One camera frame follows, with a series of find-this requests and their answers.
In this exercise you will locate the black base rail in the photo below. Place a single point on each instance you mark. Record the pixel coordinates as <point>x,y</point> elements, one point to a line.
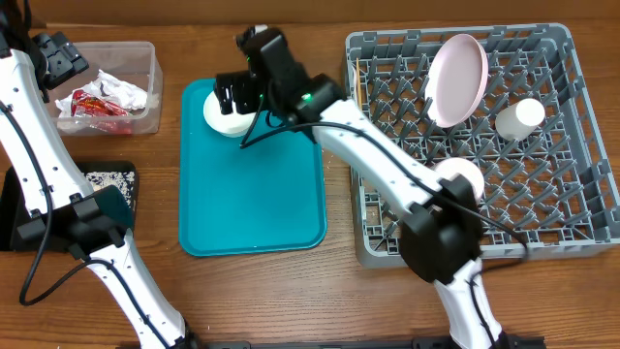
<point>429,342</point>

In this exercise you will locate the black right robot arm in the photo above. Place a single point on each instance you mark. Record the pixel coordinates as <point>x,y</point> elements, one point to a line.
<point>440,225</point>

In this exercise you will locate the teal serving tray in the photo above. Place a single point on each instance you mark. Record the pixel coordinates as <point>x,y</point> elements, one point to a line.
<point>268,197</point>

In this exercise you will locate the food scraps pile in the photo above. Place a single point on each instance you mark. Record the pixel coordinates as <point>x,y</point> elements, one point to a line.
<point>125,182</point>

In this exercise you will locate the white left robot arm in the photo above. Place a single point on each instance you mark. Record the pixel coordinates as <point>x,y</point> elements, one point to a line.
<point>94,226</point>

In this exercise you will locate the clear plastic bin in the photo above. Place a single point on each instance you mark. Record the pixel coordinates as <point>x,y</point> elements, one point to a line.
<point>134,62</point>

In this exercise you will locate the grey dishwasher rack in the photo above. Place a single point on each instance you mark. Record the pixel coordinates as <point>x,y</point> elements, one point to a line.
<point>555,188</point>

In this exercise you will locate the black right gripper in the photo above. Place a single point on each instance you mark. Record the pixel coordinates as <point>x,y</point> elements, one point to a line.
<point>242,80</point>

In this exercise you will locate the pink plate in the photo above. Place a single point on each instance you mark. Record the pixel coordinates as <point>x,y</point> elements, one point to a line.
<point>457,79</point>

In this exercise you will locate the pink bowl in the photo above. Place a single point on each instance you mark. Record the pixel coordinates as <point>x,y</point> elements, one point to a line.
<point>452,167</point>

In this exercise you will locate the wooden chopstick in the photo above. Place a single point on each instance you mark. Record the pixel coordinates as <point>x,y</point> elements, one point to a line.
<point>358,86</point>

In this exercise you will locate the white upside-down cup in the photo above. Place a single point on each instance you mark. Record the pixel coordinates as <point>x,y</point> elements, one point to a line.
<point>518,121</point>

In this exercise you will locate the white bowl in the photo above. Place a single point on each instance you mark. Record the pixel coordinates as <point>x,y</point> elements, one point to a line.
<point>232,125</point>

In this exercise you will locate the white tissue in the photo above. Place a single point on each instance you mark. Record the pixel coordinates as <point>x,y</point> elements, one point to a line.
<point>106,86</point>

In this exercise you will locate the black waste tray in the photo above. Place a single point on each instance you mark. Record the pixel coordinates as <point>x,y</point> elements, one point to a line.
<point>14,213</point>

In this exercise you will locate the red snack wrapper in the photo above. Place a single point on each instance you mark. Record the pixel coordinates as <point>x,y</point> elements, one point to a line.
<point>88,105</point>

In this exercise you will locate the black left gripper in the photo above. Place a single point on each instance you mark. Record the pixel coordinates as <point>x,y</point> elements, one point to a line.
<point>65,59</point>

